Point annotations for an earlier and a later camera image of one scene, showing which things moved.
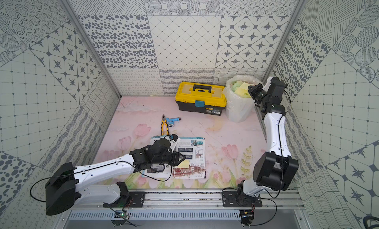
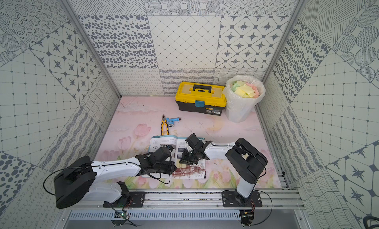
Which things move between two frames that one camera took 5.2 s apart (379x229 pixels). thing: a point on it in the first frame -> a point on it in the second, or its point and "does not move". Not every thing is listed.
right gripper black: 255,88 -> 185,160
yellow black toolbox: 201,97 does not move
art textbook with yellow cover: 193,149 does not move
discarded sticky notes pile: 241,88 does not move
